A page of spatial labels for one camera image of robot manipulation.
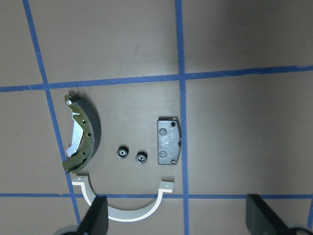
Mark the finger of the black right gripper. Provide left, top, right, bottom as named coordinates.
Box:
left=246, top=194, right=290, bottom=235

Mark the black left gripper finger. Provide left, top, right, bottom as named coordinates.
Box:
left=76, top=196, right=109, bottom=235

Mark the green brake shoe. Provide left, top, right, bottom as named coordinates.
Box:
left=63, top=94, right=101, bottom=174

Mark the white curved plastic part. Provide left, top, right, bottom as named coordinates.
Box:
left=71, top=175, right=174, bottom=222

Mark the small black bearing gear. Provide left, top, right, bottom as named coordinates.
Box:
left=135, top=151, right=148, bottom=165
left=116, top=145, right=129, bottom=159

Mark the black brake pad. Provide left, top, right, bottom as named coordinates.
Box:
left=157, top=117, right=181, bottom=165

